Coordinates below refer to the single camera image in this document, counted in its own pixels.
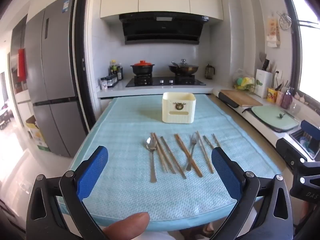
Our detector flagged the clear drinking glass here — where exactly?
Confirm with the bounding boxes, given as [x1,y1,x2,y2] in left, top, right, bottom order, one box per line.
[290,102,302,115]

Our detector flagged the red hanging ornament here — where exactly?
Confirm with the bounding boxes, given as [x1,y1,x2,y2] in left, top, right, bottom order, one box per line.
[17,49,27,77]

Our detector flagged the light blue woven mat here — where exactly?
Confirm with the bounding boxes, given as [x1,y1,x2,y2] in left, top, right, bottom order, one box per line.
[67,94,283,228]

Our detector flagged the window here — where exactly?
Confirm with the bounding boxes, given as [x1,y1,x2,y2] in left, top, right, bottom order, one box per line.
[285,0,320,98]

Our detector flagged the plastic bag with sponges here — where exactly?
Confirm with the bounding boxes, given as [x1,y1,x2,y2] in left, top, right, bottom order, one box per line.
[234,69,257,92]

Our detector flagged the dark wooden table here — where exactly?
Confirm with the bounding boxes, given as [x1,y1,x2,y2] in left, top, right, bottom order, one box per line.
[0,105,13,130]

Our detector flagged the steel fork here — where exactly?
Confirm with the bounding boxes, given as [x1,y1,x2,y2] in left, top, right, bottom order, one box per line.
[185,132,198,172]

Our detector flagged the dark glass jar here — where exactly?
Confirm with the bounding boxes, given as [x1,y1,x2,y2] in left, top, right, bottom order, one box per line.
[205,64,215,80]

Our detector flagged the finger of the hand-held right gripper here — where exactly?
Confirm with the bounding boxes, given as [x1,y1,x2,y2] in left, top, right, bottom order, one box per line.
[301,120,320,137]
[276,137,308,173]

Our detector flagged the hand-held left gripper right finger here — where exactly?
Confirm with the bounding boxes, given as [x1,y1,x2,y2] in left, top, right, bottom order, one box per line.
[211,147,297,240]

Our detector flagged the wooden chopstick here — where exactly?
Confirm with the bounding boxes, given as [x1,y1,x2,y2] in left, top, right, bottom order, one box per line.
[174,134,201,178]
[177,133,203,177]
[160,136,187,179]

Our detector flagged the bunch of wooden chopsticks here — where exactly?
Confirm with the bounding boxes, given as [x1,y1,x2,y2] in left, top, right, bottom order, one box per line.
[150,131,222,174]

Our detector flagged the steel spoon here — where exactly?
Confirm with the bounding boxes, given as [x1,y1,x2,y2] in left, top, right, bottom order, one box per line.
[144,137,157,183]

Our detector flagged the wooden cutting board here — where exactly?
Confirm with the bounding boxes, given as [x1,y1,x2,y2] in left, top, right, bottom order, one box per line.
[220,89,263,107]

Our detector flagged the black gas stove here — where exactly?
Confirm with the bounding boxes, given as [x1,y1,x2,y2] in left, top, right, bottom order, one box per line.
[125,76,207,88]

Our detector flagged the white knife holder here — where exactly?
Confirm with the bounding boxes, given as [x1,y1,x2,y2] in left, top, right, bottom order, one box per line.
[255,69,273,98]

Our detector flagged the metal wire trivet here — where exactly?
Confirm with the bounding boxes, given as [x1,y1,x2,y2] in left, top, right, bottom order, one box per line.
[276,12,294,33]

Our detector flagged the cream ribbed utensil holder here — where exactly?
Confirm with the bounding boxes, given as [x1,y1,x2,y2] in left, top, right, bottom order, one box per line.
[162,92,196,125]

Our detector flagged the black oblong tray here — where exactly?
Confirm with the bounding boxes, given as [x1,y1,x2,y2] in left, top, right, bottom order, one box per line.
[217,92,242,108]

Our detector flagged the pale green cutting board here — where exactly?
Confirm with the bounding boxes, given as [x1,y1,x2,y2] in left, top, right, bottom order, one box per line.
[251,106,300,132]

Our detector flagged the yellow cardboard box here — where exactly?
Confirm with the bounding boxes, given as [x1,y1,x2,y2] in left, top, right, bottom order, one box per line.
[25,115,50,153]

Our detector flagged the kitchen sink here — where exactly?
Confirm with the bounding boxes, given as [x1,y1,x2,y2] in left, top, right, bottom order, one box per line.
[290,129,320,159]

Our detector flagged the black range hood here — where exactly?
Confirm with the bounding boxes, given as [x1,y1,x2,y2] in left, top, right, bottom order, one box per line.
[119,12,209,45]

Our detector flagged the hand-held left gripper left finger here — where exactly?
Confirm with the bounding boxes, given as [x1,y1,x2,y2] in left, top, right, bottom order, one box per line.
[26,145,109,240]

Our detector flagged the yellow cup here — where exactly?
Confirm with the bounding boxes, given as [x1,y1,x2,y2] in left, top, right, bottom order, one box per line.
[267,87,278,103]

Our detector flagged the dark wok with glass lid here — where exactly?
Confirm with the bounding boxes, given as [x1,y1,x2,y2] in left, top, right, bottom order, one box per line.
[168,59,200,76]

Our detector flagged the grey refrigerator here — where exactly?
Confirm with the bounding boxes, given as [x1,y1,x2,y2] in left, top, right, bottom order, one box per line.
[24,0,87,158]

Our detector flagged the black clay pot red lid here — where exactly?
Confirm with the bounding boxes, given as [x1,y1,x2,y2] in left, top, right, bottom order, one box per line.
[130,60,155,77]

